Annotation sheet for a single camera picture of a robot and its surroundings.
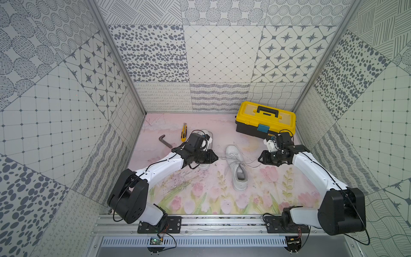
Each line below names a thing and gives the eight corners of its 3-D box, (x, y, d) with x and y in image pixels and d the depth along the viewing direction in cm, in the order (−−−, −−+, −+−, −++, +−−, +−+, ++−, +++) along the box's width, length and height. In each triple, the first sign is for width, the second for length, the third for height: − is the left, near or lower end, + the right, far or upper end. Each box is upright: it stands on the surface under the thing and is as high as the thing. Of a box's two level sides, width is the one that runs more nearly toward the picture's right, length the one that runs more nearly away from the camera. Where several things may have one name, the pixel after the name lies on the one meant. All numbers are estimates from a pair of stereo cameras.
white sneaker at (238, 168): (234, 193, 86) (236, 186, 77) (224, 151, 103) (225, 141, 94) (248, 191, 86) (252, 183, 78) (236, 149, 103) (238, 140, 95)
